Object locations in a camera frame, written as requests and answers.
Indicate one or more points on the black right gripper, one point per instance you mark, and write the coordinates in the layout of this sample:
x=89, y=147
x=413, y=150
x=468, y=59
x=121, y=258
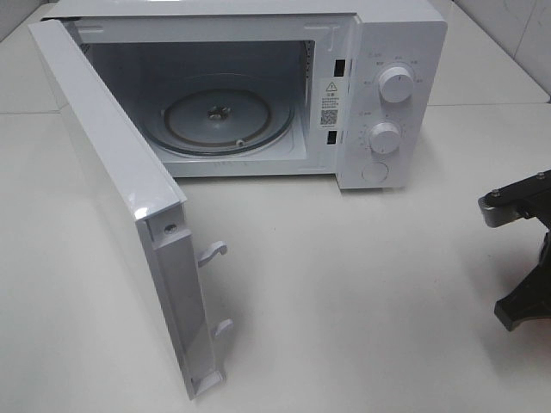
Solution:
x=530, y=299

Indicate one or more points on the round white door button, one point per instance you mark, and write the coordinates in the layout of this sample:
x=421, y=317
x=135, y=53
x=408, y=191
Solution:
x=376, y=172

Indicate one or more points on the white microwave door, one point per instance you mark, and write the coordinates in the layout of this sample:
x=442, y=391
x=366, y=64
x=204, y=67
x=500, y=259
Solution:
x=140, y=203

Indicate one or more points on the lower white timer knob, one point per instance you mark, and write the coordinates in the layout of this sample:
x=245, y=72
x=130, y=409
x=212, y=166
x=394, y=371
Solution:
x=384, y=138

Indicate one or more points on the upper white power knob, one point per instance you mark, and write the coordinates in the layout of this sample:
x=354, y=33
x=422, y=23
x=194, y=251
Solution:
x=396, y=83

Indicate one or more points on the white microwave oven body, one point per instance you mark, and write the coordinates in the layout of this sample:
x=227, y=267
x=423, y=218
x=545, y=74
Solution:
x=137, y=47

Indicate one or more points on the white warning label sticker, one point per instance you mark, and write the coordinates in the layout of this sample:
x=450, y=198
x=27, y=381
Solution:
x=330, y=97

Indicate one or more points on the glass microwave turntable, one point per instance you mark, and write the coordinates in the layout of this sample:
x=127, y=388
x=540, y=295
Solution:
x=217, y=115

